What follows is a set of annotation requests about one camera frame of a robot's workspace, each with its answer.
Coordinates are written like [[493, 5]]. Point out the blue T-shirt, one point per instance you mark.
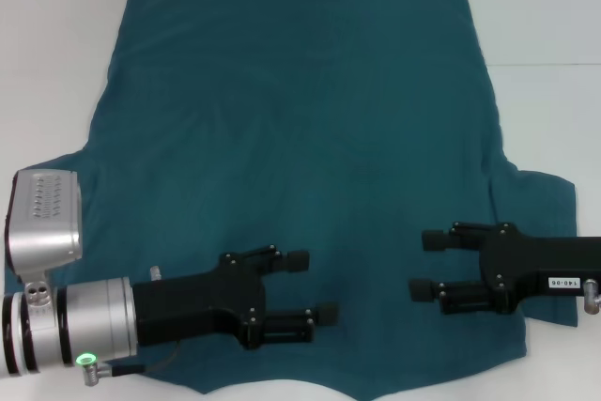
[[300, 138]]

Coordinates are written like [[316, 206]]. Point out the small silver connector stub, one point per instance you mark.
[[155, 273]]

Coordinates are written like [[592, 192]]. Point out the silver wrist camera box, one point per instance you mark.
[[47, 232]]

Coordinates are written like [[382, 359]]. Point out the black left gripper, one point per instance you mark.
[[197, 300]]

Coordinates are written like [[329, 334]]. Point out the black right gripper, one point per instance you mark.
[[526, 265]]

